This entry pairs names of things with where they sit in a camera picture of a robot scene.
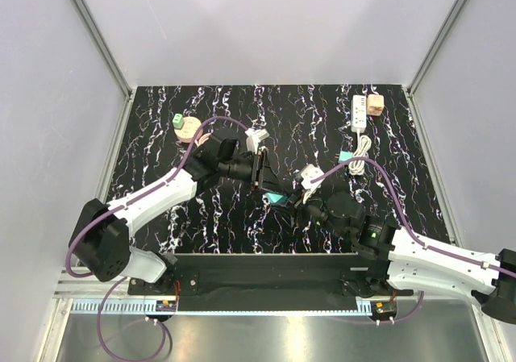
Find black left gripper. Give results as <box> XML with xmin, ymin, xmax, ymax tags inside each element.
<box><xmin>218</xmin><ymin>150</ymin><xmax>287</xmax><ymax>197</ymax></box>

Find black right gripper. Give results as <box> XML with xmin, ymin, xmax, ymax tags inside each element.
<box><xmin>272</xmin><ymin>185</ymin><xmax>351</xmax><ymax>241</ymax></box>

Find teal plug adapter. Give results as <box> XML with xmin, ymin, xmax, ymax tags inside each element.
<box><xmin>264</xmin><ymin>192</ymin><xmax>287</xmax><ymax>205</ymax></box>

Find light blue plug adapter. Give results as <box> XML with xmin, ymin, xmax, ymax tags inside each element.
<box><xmin>338</xmin><ymin>151</ymin><xmax>354</xmax><ymax>164</ymax></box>

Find green white plug adapter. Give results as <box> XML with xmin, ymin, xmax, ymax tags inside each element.
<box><xmin>173</xmin><ymin>113</ymin><xmax>185</xmax><ymax>130</ymax></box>

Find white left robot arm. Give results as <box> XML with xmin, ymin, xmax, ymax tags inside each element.
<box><xmin>69</xmin><ymin>128</ymin><xmax>281</xmax><ymax>294</ymax></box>

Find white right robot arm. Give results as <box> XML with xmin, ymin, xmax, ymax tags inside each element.
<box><xmin>285</xmin><ymin>190</ymin><xmax>515</xmax><ymax>324</ymax></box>

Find pink round power strip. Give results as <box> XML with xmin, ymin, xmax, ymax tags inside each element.
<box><xmin>174</xmin><ymin>116</ymin><xmax>203</xmax><ymax>144</ymax></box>

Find white power strip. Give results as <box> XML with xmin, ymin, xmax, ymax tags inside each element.
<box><xmin>351</xmin><ymin>95</ymin><xmax>367</xmax><ymax>133</ymax></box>

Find beige cube adapter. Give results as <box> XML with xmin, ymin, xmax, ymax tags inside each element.
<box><xmin>366</xmin><ymin>94</ymin><xmax>385</xmax><ymax>116</ymax></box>

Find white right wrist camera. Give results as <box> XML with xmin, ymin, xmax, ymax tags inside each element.
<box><xmin>298</xmin><ymin>164</ymin><xmax>324</xmax><ymax>204</ymax></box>

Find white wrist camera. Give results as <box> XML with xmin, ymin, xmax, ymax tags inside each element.
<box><xmin>245</xmin><ymin>128</ymin><xmax>269</xmax><ymax>153</ymax></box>
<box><xmin>298</xmin><ymin>164</ymin><xmax>324</xmax><ymax>204</ymax></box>

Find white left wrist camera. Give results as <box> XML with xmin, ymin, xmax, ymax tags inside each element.
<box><xmin>245</xmin><ymin>128</ymin><xmax>269</xmax><ymax>153</ymax></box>

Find white coiled power cable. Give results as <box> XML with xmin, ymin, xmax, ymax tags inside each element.
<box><xmin>348</xmin><ymin>132</ymin><xmax>372</xmax><ymax>177</ymax></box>

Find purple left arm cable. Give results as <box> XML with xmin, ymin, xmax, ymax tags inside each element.
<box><xmin>64</xmin><ymin>116</ymin><xmax>259</xmax><ymax>359</ymax></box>

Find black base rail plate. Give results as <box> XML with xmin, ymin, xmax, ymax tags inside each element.
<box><xmin>128</xmin><ymin>253</ymin><xmax>393</xmax><ymax>298</ymax></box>

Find aluminium frame rail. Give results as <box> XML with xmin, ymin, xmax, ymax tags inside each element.
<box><xmin>52</xmin><ymin>267</ymin><xmax>489</xmax><ymax>317</ymax></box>

